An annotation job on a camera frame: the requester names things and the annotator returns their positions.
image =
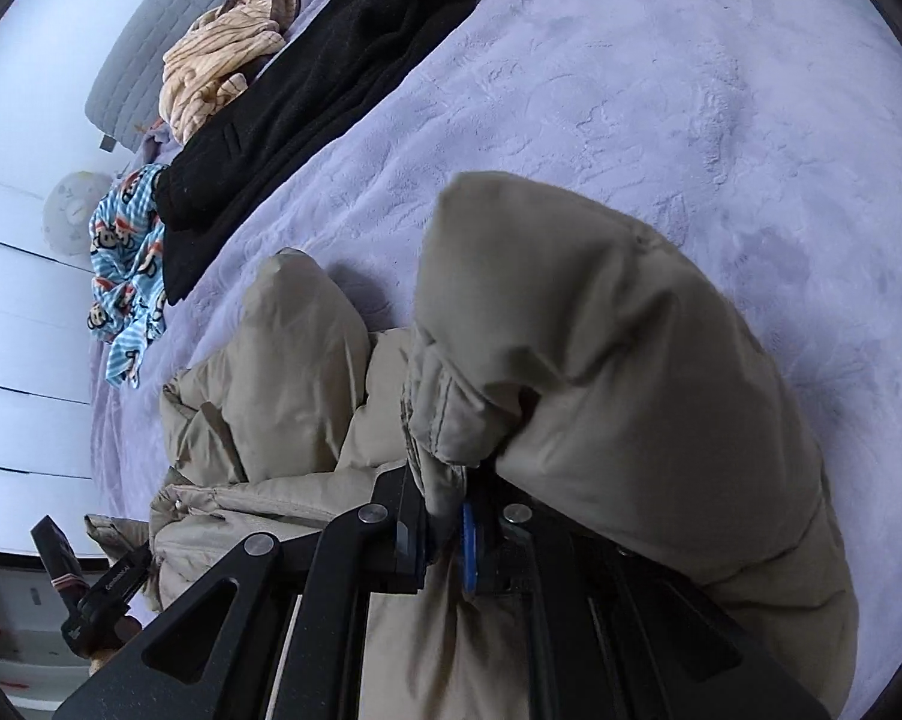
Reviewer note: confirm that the lavender embossed bed blanket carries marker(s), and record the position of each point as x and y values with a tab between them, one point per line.
764	137

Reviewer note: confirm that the blue cartoon monkey garment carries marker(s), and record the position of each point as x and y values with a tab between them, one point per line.
128	292

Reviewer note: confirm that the beige puffer down jacket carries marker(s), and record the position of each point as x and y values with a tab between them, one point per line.
573	347

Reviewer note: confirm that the black folded garment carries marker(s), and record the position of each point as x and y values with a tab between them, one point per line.
349	58

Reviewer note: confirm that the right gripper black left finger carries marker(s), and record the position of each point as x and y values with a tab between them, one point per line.
276	629

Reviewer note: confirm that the white wardrobe with doors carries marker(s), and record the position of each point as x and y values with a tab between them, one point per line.
45	382

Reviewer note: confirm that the round white plush toy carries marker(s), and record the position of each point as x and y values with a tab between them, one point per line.
69	207

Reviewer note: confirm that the person's left hand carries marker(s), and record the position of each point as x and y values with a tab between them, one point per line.
125	630

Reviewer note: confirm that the grey padded headboard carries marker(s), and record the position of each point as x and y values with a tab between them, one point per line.
123	101

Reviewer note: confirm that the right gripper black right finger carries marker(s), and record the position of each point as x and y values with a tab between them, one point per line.
609	633

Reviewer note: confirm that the peach striped garment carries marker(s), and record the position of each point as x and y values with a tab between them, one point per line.
217	58

